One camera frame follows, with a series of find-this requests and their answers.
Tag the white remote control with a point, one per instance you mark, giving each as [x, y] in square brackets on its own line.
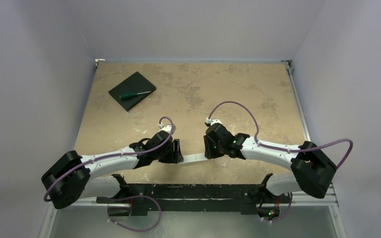
[193, 159]

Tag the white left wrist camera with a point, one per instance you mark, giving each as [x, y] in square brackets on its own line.
[169, 128]

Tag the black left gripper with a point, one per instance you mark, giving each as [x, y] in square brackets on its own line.
[174, 155]

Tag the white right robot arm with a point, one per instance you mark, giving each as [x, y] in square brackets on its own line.
[310, 170]

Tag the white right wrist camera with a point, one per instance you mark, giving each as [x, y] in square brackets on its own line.
[210, 122]

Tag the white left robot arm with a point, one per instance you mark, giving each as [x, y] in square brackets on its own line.
[70, 177]

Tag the black foam block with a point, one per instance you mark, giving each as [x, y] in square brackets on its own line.
[133, 84]

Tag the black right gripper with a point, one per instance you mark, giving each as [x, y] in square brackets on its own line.
[210, 146]

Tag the green handled screwdriver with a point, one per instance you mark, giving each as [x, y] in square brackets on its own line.
[132, 95]

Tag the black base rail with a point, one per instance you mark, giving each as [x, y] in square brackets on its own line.
[241, 198]

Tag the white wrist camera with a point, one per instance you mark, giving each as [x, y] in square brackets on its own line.
[169, 128]
[210, 122]

